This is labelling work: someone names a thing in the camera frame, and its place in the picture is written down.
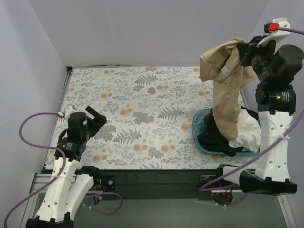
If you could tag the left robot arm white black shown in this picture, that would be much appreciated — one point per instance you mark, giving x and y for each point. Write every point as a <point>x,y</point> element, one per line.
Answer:
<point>64,192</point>

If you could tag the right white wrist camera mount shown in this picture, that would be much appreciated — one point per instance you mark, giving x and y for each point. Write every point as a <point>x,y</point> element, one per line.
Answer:
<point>275,30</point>

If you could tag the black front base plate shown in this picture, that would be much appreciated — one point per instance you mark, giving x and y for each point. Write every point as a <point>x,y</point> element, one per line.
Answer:
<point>154,184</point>

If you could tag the teal plastic basket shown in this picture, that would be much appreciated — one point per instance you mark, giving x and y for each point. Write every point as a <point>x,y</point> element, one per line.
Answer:
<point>198,123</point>

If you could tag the black t shirt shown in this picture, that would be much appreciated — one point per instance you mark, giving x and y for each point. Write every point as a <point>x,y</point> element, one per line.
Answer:
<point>213,137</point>

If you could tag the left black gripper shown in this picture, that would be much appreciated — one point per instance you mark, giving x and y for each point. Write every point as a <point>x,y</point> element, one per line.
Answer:
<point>95,118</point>

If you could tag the beige t shirt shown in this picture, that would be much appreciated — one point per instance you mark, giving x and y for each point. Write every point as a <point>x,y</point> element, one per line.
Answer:
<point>222,65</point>

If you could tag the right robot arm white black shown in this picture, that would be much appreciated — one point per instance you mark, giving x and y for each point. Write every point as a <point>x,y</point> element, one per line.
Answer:
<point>276,69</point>

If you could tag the floral patterned table mat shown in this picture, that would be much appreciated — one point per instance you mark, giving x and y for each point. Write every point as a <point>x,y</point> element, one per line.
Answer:
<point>149,113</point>

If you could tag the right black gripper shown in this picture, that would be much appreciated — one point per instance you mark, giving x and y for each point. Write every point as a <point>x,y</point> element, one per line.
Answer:
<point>245,53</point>

